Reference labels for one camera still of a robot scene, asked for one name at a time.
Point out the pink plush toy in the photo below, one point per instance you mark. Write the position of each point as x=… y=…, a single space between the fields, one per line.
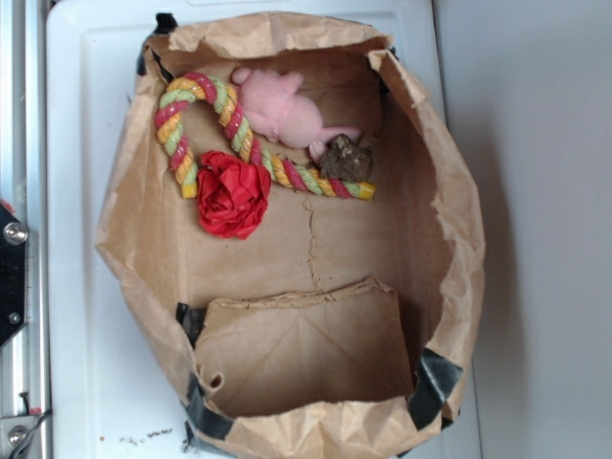
x=278 y=112

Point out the multicolour twisted rope toy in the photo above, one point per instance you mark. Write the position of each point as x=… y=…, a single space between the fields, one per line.
x=192 y=87

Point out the aluminium frame rail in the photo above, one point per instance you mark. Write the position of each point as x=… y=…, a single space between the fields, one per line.
x=26 y=407

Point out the white plastic tray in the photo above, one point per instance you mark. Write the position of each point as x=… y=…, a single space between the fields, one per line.
x=110 y=398

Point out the brown paper bag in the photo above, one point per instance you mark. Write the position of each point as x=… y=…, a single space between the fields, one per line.
x=341 y=328

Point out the crumpled red paper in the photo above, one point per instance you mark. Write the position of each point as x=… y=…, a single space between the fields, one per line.
x=232 y=196

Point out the dark brown crumpled lump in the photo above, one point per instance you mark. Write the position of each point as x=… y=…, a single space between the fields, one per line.
x=346 y=161

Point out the black metal bracket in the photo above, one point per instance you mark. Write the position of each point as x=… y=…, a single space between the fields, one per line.
x=13 y=269

